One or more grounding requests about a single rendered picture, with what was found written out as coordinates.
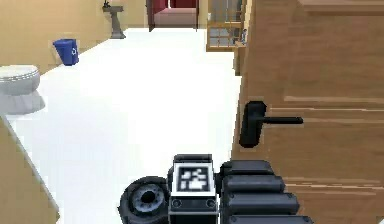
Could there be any brown wooden room door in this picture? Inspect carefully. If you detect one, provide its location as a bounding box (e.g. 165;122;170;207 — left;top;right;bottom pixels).
230;0;384;224

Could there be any blue recycling bin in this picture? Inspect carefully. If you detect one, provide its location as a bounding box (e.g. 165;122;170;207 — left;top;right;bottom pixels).
52;38;80;67

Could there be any grey pedestal sink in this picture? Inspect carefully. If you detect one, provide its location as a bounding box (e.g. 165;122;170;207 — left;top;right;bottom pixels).
102;0;127;40

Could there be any wooden shelf unit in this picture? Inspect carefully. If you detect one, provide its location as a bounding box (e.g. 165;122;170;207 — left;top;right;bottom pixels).
205;0;249;53

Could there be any black door handle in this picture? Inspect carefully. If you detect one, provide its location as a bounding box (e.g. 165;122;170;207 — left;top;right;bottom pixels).
238;100;305;149

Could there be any white toilet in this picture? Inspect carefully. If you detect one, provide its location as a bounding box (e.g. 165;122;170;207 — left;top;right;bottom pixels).
0;64;46;115

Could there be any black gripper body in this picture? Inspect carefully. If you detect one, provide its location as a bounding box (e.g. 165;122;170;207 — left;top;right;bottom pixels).
117;176;173;224

